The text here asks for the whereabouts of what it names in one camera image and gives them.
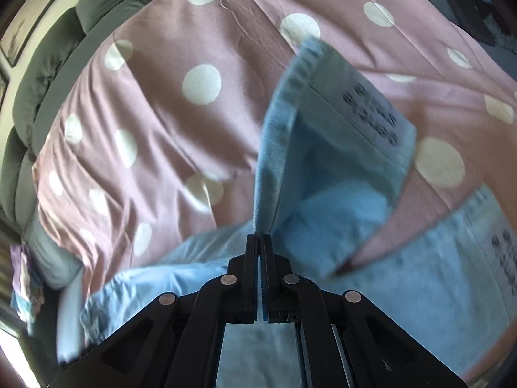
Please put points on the framed wall picture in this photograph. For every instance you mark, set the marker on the framed wall picture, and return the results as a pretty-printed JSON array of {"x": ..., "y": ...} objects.
[{"x": 16, "y": 36}]

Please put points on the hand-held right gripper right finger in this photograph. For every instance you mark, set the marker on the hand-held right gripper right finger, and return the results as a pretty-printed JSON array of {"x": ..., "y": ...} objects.
[{"x": 267, "y": 260}]

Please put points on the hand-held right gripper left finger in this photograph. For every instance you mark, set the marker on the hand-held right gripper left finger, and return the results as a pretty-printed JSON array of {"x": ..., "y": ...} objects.
[{"x": 250, "y": 260}]

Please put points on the light blue pants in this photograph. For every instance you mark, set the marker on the light blue pants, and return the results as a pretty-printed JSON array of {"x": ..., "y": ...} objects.
[{"x": 335, "y": 161}]

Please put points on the pastel patterned cloth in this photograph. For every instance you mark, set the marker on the pastel patterned cloth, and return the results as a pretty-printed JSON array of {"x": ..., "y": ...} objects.
[{"x": 26, "y": 287}]

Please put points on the pink polka-dot blanket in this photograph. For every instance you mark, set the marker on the pink polka-dot blanket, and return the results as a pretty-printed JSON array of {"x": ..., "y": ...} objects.
[{"x": 161, "y": 129}]

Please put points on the black chair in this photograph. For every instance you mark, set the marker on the black chair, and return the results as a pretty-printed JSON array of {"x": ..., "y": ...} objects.
[{"x": 464, "y": 4}]

